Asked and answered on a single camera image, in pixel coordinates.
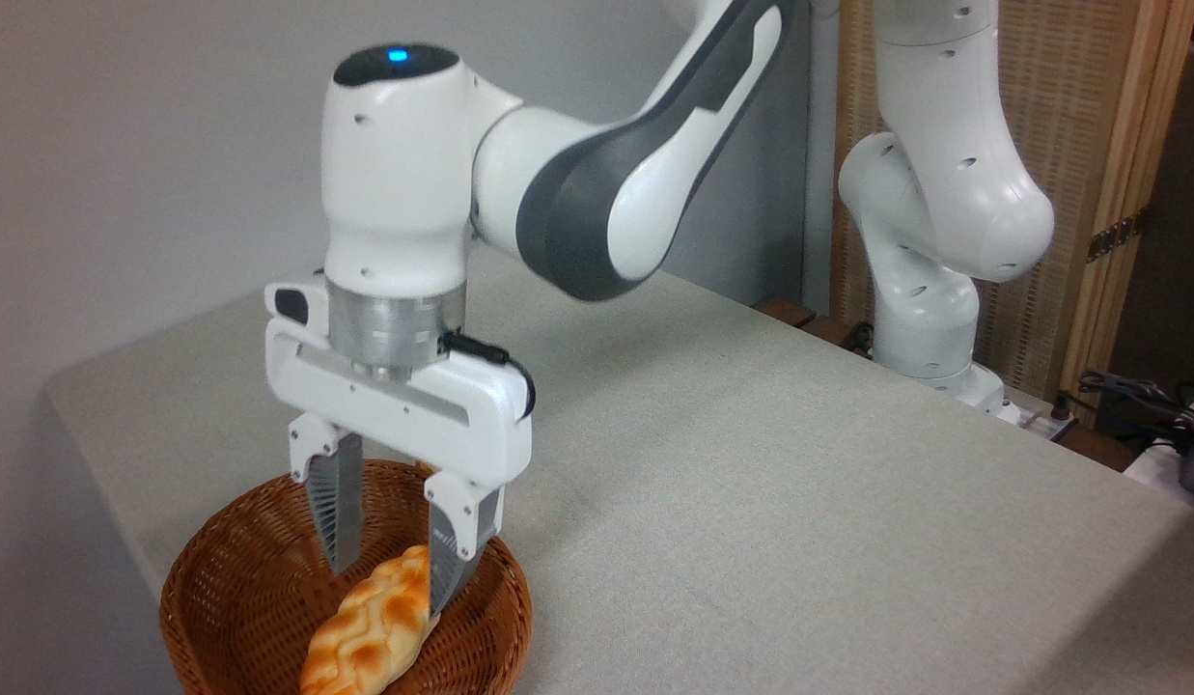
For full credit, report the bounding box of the woven wood-framed folding screen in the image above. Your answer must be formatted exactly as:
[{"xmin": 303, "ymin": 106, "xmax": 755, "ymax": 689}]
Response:
[{"xmin": 831, "ymin": 0, "xmax": 1194, "ymax": 411}]

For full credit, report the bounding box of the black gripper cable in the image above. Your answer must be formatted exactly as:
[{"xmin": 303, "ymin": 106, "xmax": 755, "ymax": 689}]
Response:
[{"xmin": 439, "ymin": 331, "xmax": 538, "ymax": 422}]

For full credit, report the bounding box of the black cable bundle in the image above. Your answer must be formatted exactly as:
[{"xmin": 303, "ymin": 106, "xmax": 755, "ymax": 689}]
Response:
[{"xmin": 1076, "ymin": 370, "xmax": 1194, "ymax": 455}]

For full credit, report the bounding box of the brown wooden block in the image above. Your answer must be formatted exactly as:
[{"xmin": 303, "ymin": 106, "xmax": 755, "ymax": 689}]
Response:
[{"xmin": 755, "ymin": 297, "xmax": 875, "ymax": 356}]

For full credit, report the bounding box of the white vertical pipe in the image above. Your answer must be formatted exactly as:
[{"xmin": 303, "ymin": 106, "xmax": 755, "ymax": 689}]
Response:
[{"xmin": 802, "ymin": 0, "xmax": 840, "ymax": 315}]

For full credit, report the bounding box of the braided bread loaf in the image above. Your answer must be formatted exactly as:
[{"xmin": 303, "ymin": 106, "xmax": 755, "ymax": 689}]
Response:
[{"xmin": 299, "ymin": 545, "xmax": 443, "ymax": 695}]

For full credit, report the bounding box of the brown wicker basket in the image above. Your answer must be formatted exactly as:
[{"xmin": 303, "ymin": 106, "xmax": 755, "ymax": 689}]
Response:
[{"xmin": 159, "ymin": 459, "xmax": 534, "ymax": 695}]

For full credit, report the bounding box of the metal screen hinge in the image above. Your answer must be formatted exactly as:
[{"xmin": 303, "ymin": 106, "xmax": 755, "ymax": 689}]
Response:
[{"xmin": 1086, "ymin": 207, "xmax": 1151, "ymax": 264}]

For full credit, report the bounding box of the grey device with white base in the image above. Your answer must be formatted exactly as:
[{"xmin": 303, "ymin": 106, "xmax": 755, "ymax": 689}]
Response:
[{"xmin": 1123, "ymin": 425, "xmax": 1194, "ymax": 513}]

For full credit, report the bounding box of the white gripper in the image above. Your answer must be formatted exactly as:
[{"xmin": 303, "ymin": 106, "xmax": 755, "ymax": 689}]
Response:
[{"xmin": 264, "ymin": 279, "xmax": 537, "ymax": 620}]

